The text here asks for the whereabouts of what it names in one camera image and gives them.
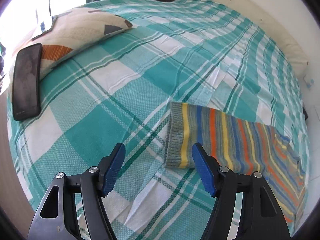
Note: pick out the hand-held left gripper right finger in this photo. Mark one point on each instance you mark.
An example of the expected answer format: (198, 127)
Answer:
(203, 170)

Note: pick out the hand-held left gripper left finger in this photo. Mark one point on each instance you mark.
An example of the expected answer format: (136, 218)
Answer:
(113, 170)

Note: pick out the striped knitted sweater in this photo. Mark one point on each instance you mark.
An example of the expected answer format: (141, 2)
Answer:
(225, 140)

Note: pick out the teal plaid bedspread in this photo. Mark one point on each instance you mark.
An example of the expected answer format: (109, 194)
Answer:
(150, 80)

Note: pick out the black smartphone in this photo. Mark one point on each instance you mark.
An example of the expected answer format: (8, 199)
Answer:
(26, 82)

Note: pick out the cream patterned pillow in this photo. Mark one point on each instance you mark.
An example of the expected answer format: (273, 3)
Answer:
(82, 30)

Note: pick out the cream padded headboard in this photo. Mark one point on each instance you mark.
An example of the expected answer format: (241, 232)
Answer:
(275, 17)

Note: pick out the bright window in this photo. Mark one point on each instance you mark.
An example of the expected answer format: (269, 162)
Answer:
(25, 0)

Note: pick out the wall switch panel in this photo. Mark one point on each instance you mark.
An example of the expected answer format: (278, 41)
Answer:
(309, 82)

